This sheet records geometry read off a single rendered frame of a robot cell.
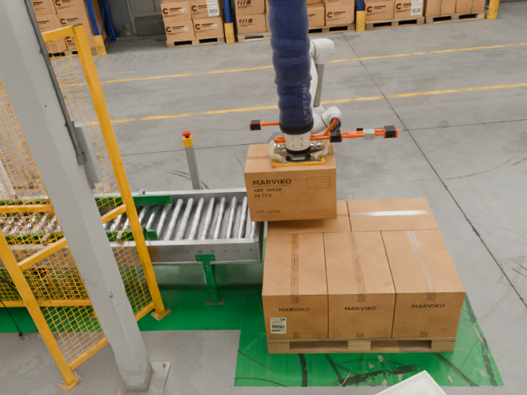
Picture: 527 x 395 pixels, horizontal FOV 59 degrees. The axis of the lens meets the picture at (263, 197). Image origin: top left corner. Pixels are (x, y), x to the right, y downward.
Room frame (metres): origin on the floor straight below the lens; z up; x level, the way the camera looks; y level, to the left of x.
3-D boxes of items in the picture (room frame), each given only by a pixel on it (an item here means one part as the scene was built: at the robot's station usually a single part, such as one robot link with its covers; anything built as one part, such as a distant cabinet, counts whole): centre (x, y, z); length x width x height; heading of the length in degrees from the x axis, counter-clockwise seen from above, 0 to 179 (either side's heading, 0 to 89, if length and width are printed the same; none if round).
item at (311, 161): (2.68, -0.26, 1.09); 0.34 x 0.10 x 0.05; 83
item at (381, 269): (2.45, -0.58, 0.34); 1.20 x 1.00 x 0.40; 84
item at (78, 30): (2.21, 1.12, 1.05); 0.87 x 0.10 x 2.10; 136
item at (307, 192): (2.79, -0.21, 0.86); 0.60 x 0.40 x 0.40; 83
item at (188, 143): (3.38, 0.56, 0.50); 0.07 x 0.07 x 1.00; 84
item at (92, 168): (1.99, 0.88, 1.62); 0.20 x 0.05 x 0.30; 84
